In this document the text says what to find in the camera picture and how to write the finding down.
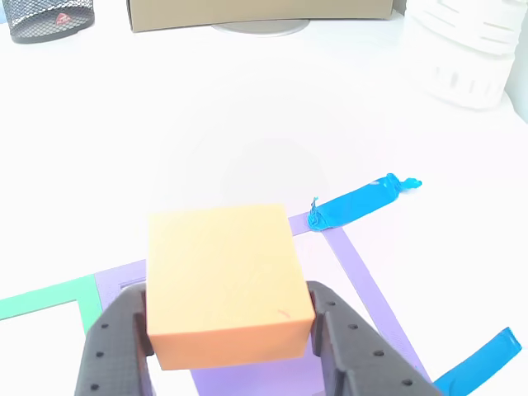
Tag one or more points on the orange square block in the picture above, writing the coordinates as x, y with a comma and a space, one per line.
222, 272

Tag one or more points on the black mesh bin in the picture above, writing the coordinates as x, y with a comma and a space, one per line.
45, 20

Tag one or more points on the brown cardboard box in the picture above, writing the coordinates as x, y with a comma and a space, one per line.
255, 12

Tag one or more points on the blue tape strip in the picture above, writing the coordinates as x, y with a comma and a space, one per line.
354, 204
482, 363

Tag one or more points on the green square frame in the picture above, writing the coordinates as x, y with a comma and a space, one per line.
41, 299

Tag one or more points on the purple square block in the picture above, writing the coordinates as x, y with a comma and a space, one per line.
255, 379

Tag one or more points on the white ribbed appliance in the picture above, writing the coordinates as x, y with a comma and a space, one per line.
458, 53

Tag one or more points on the purple square frame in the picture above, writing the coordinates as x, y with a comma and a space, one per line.
363, 272

